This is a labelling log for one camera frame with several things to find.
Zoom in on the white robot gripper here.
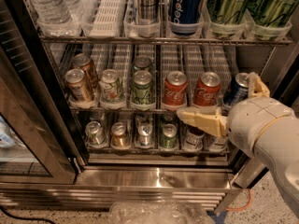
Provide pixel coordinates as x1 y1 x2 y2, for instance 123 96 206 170
177 72 294 158

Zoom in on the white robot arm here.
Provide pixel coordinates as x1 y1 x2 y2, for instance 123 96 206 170
177 72 299 217

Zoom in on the blue can middle shelf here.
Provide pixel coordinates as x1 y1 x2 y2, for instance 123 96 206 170
223 73 249 106

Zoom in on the red coca-cola can right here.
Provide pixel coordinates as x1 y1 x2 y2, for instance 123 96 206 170
193 72 221 106

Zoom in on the red coca-cola can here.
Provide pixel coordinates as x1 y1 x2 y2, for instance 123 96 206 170
163 71 188 106
193 72 221 106

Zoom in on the red coca-cola can left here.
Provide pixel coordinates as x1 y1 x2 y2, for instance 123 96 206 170
163 71 188 106

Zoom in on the green can bottom shelf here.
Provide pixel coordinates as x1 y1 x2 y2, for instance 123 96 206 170
160 123 178 149

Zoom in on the green can shelf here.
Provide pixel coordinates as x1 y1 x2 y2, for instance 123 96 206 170
206 0 249 38
132 70 152 105
160 123 178 149

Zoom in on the silver can bottom shelf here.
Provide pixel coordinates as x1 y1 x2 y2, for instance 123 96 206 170
138 123 152 147

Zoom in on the green can middle shelf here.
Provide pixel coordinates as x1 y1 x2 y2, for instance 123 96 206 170
132 70 152 105

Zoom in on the green can top shelf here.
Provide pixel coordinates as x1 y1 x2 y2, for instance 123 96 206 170
206 0 249 38

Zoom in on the blue pepsi can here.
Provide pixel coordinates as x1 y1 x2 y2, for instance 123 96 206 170
168 0 204 35

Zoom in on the gold can bottom shelf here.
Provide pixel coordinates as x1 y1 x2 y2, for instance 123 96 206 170
111 122 128 148

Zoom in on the white green soda can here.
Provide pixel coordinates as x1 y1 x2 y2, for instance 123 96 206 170
100 69 124 104

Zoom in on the plaid patterned can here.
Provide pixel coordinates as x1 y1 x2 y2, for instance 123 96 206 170
137 0 159 25

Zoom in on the silver green can bottom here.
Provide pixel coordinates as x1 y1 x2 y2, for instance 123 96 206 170
85 121 106 147

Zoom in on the stainless steel fridge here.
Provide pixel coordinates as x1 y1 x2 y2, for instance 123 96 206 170
0 0 299 212

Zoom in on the gold can rear left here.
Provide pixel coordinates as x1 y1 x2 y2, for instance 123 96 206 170
72 53 98 91

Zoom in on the gold can front left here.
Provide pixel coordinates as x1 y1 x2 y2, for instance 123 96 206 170
64 68 93 102

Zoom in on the glass fridge door left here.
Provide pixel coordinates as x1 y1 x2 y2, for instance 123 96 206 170
0 0 76 184

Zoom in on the brown bottle right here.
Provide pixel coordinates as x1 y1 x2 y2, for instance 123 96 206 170
205 134 228 152

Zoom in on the brown bottle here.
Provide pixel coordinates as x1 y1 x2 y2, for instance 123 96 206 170
183 126 205 151
205 134 228 152

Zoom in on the brown bottle left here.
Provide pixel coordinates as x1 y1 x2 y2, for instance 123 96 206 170
183 126 205 151

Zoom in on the clear plastic bag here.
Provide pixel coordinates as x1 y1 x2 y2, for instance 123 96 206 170
108 202 216 224

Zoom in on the clear water bottle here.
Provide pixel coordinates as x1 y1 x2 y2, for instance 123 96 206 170
30 0 71 24

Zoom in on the orange cable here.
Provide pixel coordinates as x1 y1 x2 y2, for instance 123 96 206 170
225 189 252 213

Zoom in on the black cable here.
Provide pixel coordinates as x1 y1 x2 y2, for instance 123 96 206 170
0 205 57 224

